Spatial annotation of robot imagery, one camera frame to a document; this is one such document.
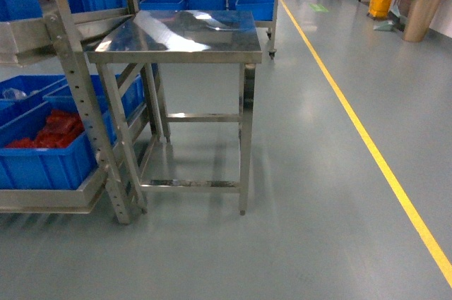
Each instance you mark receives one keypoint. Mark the stainless steel flow rack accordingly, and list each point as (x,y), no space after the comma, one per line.
(61,33)

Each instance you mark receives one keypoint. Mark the red bagged parts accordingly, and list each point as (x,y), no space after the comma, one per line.
(60,130)

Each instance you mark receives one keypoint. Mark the blue bin with red parts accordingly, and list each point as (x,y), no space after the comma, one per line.
(44,168)

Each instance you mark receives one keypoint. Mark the tan tall plant pot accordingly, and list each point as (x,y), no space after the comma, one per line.
(420,16)

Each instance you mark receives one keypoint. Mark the yellow mop bucket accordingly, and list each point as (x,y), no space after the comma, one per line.
(378,9)

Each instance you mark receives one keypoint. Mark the stainless steel side table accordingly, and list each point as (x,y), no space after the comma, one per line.
(150,38)

